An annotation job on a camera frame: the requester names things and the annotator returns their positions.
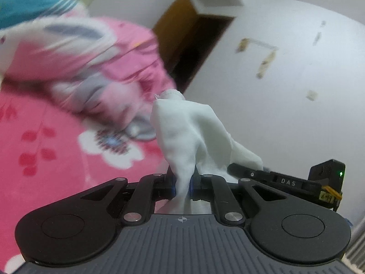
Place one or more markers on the grey and pink cloth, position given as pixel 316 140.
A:
pixel 85 91

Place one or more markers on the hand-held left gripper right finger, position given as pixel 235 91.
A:
pixel 196 187

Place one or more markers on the wooden door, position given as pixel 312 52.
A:
pixel 176 28

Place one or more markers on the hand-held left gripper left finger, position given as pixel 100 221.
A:
pixel 169 187

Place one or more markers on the white garment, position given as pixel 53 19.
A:
pixel 182 137

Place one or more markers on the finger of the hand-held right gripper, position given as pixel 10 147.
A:
pixel 248 172

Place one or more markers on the teal star print quilt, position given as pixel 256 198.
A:
pixel 25 0

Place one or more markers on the pink floral blanket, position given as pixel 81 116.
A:
pixel 51 177

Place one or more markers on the pink quilt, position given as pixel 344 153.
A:
pixel 128 54

